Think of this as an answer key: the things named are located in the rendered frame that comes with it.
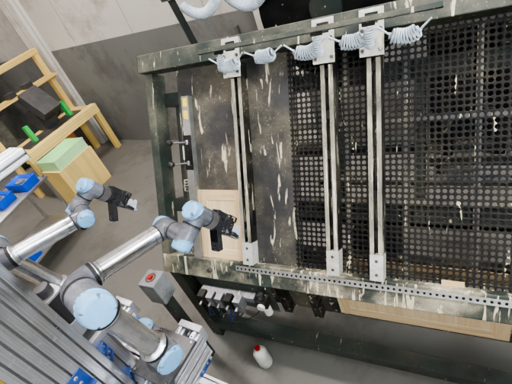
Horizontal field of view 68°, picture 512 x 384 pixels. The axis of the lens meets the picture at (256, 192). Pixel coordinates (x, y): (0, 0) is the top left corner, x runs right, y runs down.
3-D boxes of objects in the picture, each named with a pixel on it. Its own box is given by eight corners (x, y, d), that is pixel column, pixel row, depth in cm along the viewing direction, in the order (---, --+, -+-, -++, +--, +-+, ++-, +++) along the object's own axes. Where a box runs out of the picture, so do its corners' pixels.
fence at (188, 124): (198, 254, 232) (194, 257, 229) (184, 97, 218) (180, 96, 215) (205, 255, 230) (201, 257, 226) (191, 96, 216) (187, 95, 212)
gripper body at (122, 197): (133, 194, 196) (115, 186, 187) (127, 209, 194) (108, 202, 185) (123, 193, 201) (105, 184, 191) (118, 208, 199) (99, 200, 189)
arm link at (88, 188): (71, 188, 178) (81, 173, 178) (91, 196, 186) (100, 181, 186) (78, 195, 173) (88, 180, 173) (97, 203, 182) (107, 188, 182)
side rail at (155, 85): (174, 248, 249) (161, 253, 240) (157, 76, 233) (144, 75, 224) (180, 249, 246) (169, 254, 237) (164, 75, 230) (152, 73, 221)
